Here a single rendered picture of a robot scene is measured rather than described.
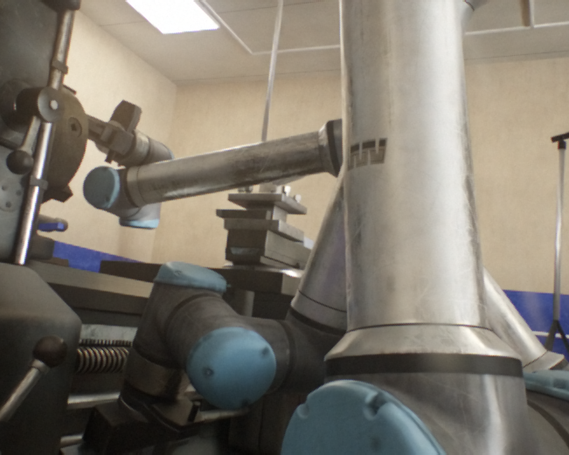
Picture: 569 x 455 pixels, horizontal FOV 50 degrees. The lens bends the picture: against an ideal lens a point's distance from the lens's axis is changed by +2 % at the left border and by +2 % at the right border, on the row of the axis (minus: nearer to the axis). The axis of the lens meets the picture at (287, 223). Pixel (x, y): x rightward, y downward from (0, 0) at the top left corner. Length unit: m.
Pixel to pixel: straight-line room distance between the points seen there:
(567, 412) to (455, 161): 0.22
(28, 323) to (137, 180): 0.62
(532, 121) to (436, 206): 5.31
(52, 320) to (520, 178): 5.09
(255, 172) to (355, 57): 0.68
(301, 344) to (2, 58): 0.52
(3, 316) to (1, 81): 0.31
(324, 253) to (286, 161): 0.47
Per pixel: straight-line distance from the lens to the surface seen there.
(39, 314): 0.75
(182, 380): 0.83
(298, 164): 1.18
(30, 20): 0.92
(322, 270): 0.74
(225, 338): 0.67
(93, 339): 1.05
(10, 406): 0.67
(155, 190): 1.28
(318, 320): 0.74
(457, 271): 0.47
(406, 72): 0.52
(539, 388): 0.56
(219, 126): 6.66
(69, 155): 1.17
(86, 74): 6.00
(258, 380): 0.70
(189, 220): 6.52
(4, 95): 0.86
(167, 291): 0.77
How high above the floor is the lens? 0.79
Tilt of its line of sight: 10 degrees up
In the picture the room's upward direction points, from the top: 7 degrees clockwise
